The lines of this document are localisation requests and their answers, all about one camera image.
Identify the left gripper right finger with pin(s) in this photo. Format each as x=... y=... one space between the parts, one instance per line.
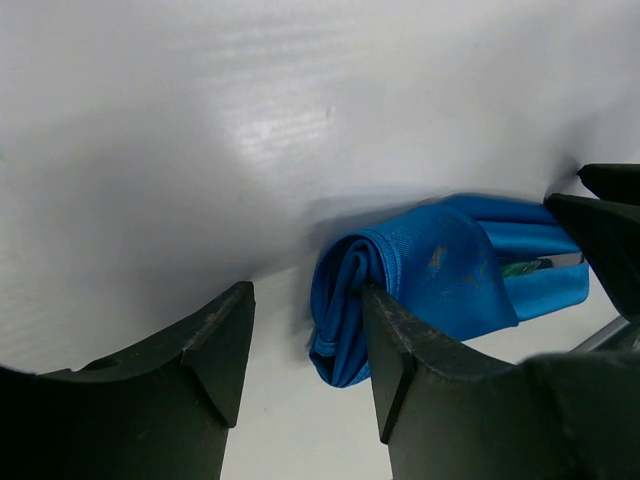
x=447 y=411

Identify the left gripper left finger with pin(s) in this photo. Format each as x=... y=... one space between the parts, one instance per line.
x=159 y=409

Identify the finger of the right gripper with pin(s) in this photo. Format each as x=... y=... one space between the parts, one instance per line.
x=607 y=233
x=612 y=182

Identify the green handled knife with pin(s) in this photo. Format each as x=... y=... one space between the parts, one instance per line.
x=520 y=266

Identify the blue cloth napkin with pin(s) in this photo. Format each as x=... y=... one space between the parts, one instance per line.
x=440 y=261

